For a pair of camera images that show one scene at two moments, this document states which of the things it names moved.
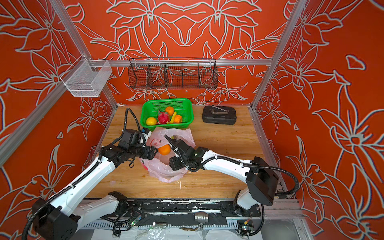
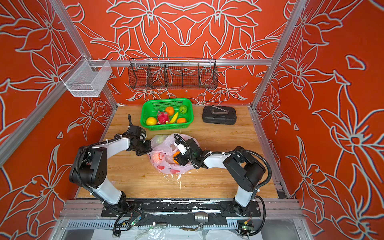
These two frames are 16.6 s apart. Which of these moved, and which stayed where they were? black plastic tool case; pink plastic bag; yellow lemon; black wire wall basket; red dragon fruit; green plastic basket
Moved: pink plastic bag
Stayed: red dragon fruit; black wire wall basket; green plastic basket; black plastic tool case; yellow lemon
